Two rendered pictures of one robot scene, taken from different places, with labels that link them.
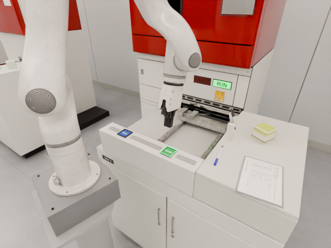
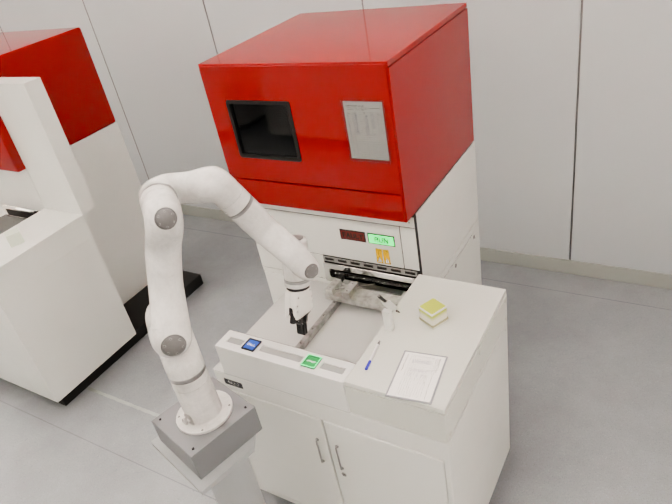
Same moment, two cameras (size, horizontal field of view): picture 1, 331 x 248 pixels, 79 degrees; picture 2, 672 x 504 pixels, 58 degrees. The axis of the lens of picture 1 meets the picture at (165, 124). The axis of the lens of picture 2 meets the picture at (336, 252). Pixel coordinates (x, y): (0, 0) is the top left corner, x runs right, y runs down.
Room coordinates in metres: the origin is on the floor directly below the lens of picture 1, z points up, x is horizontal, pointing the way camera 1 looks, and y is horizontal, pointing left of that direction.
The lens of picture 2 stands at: (-0.86, -0.22, 2.35)
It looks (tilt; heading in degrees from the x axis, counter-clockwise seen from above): 32 degrees down; 2
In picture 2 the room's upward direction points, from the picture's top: 11 degrees counter-clockwise
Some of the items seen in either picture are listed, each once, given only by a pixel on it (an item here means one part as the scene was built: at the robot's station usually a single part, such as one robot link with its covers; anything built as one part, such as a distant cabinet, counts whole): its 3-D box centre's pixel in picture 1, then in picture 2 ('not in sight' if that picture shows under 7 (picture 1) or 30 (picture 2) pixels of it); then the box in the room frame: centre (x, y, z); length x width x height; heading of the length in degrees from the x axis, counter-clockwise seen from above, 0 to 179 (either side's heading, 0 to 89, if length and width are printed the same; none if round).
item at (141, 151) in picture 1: (146, 154); (285, 368); (0.76, 0.09, 0.89); 0.55 x 0.09 x 0.14; 56
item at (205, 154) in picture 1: (212, 146); not in sight; (0.89, -0.26, 0.84); 0.50 x 0.02 x 0.03; 146
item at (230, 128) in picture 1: (232, 125); (389, 311); (0.79, -0.31, 1.03); 0.06 x 0.04 x 0.13; 146
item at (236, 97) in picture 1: (184, 87); (330, 246); (1.32, -0.13, 1.02); 0.82 x 0.03 x 0.40; 56
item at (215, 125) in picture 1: (204, 122); (367, 298); (1.11, -0.25, 0.87); 0.36 x 0.08 x 0.03; 56
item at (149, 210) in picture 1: (191, 198); (372, 419); (0.89, -0.17, 0.41); 0.97 x 0.64 x 0.82; 56
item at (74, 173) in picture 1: (70, 158); (196, 392); (0.58, 0.36, 1.02); 0.19 x 0.19 x 0.18
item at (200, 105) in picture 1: (205, 111); (370, 278); (1.20, -0.27, 0.89); 0.44 x 0.02 x 0.10; 56
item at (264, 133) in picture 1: (263, 133); (433, 313); (0.78, -0.46, 1.00); 0.07 x 0.07 x 0.07; 30
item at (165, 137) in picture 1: (171, 132); (318, 324); (1.04, -0.03, 0.84); 0.50 x 0.02 x 0.03; 146
